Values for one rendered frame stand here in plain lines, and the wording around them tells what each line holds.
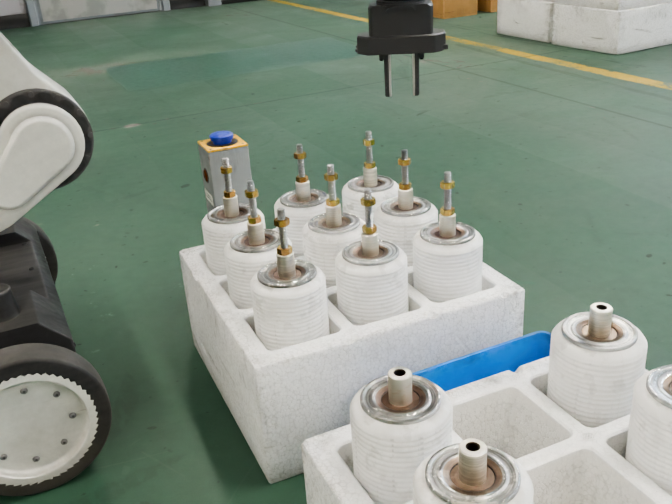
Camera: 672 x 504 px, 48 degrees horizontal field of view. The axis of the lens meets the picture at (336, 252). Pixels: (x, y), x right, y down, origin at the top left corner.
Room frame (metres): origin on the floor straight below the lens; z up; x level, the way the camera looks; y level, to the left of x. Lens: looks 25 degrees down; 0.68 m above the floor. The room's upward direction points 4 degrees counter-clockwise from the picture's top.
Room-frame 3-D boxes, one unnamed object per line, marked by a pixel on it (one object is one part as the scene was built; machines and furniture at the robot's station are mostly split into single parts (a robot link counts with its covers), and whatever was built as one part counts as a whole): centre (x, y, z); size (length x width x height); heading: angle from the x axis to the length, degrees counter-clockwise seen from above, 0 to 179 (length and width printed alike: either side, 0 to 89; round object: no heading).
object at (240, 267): (0.97, 0.11, 0.16); 0.10 x 0.10 x 0.18
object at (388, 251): (0.90, -0.05, 0.25); 0.08 x 0.08 x 0.01
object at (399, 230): (1.06, -0.11, 0.16); 0.10 x 0.10 x 0.18
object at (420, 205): (1.06, -0.11, 0.25); 0.08 x 0.08 x 0.01
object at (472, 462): (0.47, -0.10, 0.26); 0.02 x 0.02 x 0.03
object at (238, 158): (1.25, 0.18, 0.16); 0.07 x 0.07 x 0.31; 23
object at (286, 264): (0.86, 0.06, 0.26); 0.02 x 0.02 x 0.03
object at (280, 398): (1.01, 0.00, 0.09); 0.39 x 0.39 x 0.18; 23
